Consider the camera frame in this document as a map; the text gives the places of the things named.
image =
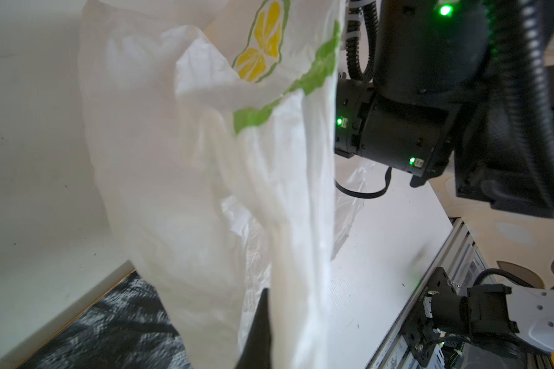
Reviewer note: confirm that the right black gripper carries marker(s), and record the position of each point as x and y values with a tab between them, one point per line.
411	138

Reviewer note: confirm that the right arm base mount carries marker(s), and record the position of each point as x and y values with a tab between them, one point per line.
419	329

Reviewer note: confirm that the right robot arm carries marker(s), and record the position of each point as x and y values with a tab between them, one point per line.
463	82

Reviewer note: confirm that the white plastic bag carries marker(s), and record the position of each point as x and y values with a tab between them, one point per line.
213	153

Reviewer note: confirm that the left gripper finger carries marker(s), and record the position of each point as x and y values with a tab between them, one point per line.
257	351

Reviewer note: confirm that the black square plate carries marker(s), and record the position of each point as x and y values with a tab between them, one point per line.
126	328

